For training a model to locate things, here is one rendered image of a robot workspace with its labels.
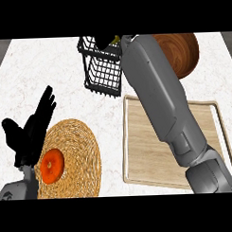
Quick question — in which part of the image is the black wire tiered basket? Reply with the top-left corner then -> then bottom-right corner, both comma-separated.
77,35 -> 125,98

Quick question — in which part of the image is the orange tomato slice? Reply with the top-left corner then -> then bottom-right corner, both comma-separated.
39,147 -> 66,185

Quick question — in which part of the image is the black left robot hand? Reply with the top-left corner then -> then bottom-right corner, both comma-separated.
0,85 -> 60,170

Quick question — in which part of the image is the yellow-green pear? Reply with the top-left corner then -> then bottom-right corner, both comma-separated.
110,35 -> 122,46

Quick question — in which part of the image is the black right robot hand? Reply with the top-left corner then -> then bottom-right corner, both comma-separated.
95,35 -> 123,51

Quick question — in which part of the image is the pale wooden tray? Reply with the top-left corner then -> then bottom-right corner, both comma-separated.
120,90 -> 232,195

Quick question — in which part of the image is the brown wooden bowl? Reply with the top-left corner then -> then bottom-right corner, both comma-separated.
152,32 -> 201,80

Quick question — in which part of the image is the round woven wicker placemat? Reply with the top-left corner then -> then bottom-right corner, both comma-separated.
32,117 -> 104,201

